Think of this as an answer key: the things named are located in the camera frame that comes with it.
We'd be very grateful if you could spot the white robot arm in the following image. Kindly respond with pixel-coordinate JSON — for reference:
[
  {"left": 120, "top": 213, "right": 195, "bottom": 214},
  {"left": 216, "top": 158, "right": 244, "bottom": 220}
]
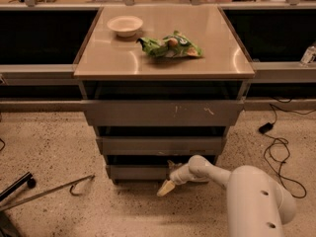
[{"left": 157, "top": 155, "right": 296, "bottom": 237}]

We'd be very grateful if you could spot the metal rod with hook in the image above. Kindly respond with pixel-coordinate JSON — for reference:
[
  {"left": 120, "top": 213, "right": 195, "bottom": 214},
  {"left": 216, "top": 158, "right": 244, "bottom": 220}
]
[{"left": 0, "top": 175, "right": 95, "bottom": 212}]

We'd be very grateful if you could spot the green chip bag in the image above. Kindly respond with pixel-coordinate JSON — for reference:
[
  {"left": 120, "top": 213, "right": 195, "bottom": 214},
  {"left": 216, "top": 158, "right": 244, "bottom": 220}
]
[{"left": 137, "top": 31, "right": 202, "bottom": 58}]

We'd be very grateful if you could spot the grey drawer cabinet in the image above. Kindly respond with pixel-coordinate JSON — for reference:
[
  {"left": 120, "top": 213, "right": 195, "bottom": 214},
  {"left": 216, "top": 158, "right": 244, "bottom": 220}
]
[{"left": 74, "top": 5, "right": 255, "bottom": 182}]

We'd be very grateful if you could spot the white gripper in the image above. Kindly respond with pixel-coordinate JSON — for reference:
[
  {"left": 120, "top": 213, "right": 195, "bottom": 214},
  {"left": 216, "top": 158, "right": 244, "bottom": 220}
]
[{"left": 157, "top": 160, "right": 197, "bottom": 197}]

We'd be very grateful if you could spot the clear plastic bottle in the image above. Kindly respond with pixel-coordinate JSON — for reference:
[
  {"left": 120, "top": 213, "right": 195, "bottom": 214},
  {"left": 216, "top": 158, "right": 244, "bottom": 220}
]
[{"left": 300, "top": 42, "right": 316, "bottom": 66}]

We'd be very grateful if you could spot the black cart leg with wheel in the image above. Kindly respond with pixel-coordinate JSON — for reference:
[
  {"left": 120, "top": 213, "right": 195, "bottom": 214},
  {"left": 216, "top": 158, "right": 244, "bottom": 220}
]
[{"left": 0, "top": 172, "right": 37, "bottom": 201}]

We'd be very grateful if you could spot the white bowl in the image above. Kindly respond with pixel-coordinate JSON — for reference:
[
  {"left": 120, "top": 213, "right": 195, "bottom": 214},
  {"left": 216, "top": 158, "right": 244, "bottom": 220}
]
[{"left": 107, "top": 16, "right": 143, "bottom": 38}]

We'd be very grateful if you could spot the black power adapter with cable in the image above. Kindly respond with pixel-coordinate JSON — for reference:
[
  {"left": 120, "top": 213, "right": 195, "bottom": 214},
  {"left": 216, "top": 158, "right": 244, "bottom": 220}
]
[{"left": 258, "top": 103, "right": 316, "bottom": 199}]

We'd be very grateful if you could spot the grey drawer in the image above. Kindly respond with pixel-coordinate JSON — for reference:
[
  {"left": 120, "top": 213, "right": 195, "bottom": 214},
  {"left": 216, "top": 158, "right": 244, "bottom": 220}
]
[
  {"left": 96, "top": 136, "right": 226, "bottom": 156},
  {"left": 106, "top": 165, "right": 180, "bottom": 183},
  {"left": 81, "top": 100, "right": 243, "bottom": 126}
]

